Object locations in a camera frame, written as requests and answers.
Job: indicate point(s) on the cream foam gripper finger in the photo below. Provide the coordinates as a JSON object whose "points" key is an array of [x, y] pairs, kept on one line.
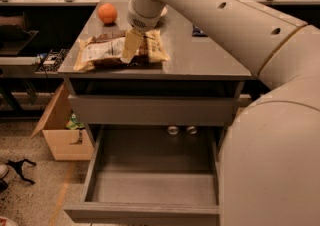
{"points": [[133, 41]]}

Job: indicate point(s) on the dark blue snack packet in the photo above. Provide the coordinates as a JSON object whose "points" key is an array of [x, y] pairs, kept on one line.
{"points": [[196, 32]]}

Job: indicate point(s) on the brown chip bag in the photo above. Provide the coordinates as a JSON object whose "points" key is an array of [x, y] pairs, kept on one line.
{"points": [[105, 50]]}

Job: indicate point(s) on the cardboard box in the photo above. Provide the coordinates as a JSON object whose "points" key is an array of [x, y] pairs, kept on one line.
{"points": [[64, 143]]}

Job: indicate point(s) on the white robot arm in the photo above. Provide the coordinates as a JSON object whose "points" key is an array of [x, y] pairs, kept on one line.
{"points": [[269, 162]]}

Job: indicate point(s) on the right round drawer knob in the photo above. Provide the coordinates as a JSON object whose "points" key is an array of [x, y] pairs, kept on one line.
{"points": [[192, 130]]}

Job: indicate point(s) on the closed grey top drawer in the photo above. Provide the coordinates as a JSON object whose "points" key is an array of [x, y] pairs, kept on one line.
{"points": [[113, 110]]}

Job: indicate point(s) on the round drawer knob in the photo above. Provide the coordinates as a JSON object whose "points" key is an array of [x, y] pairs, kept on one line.
{"points": [[173, 130], [192, 130]]}

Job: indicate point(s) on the open grey middle drawer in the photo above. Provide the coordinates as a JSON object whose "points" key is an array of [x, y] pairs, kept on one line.
{"points": [[145, 176]]}

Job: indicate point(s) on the green item in box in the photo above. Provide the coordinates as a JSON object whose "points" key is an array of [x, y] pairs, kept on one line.
{"points": [[74, 124]]}

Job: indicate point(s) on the black patterned box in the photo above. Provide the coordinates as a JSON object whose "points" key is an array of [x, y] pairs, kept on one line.
{"points": [[51, 61]]}

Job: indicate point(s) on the black plastic bracket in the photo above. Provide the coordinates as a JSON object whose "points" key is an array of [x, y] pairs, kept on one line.
{"points": [[18, 167]]}

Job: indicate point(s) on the orange fruit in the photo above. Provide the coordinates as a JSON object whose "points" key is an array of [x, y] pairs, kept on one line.
{"points": [[107, 13]]}

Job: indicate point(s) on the grey drawer cabinet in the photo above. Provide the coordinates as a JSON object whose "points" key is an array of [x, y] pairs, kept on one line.
{"points": [[197, 68]]}

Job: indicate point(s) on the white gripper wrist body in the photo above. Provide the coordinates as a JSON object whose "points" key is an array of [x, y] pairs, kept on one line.
{"points": [[144, 20]]}

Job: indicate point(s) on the left round drawer knob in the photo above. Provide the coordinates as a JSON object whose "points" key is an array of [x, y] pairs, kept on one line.
{"points": [[173, 130]]}

